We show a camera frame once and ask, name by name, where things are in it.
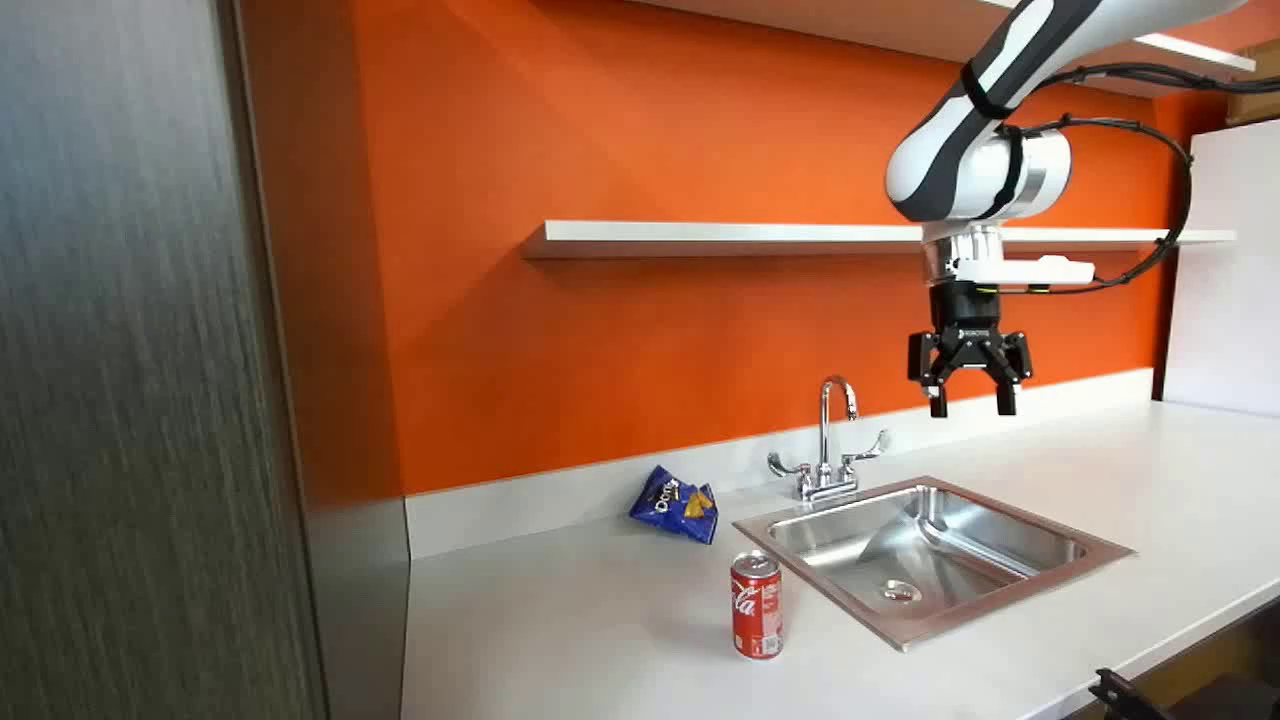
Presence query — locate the chrome faucet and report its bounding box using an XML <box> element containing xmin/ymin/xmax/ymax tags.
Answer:
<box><xmin>764</xmin><ymin>373</ymin><xmax>896</xmax><ymax>510</ymax></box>

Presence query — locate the high white wall shelf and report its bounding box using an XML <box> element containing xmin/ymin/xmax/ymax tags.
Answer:
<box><xmin>637</xmin><ymin>0</ymin><xmax>1262</xmax><ymax>105</ymax></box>

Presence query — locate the white appliance panel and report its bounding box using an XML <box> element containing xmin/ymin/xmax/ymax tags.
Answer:
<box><xmin>1161</xmin><ymin>114</ymin><xmax>1280</xmax><ymax>419</ymax></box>

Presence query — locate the small black clamp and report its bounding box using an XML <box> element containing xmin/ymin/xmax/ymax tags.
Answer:
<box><xmin>1084</xmin><ymin>662</ymin><xmax>1173</xmax><ymax>720</ymax></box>

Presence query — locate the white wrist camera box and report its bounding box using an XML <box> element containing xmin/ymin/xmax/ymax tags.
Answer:
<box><xmin>950</xmin><ymin>249</ymin><xmax>1102</xmax><ymax>296</ymax></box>

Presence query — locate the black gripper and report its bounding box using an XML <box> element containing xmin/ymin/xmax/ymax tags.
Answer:
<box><xmin>909</xmin><ymin>275</ymin><xmax>1035</xmax><ymax>423</ymax></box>

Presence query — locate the red cola can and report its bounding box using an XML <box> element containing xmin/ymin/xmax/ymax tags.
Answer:
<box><xmin>730</xmin><ymin>548</ymin><xmax>790</xmax><ymax>662</ymax></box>

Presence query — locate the white backsplash strip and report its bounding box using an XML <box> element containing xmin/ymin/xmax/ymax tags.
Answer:
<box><xmin>403</xmin><ymin>369</ymin><xmax>1161</xmax><ymax>565</ymax></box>

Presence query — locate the dark wood cabinet panel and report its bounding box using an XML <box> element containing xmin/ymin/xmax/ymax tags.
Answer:
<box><xmin>0</xmin><ymin>0</ymin><xmax>417</xmax><ymax>720</ymax></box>

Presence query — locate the blue chips bag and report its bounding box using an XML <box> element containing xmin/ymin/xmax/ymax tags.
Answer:
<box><xmin>625</xmin><ymin>460</ymin><xmax>725</xmax><ymax>548</ymax></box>

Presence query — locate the stainless steel sink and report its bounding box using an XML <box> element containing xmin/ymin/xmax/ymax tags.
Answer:
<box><xmin>732</xmin><ymin>473</ymin><xmax>1137</xmax><ymax>654</ymax></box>

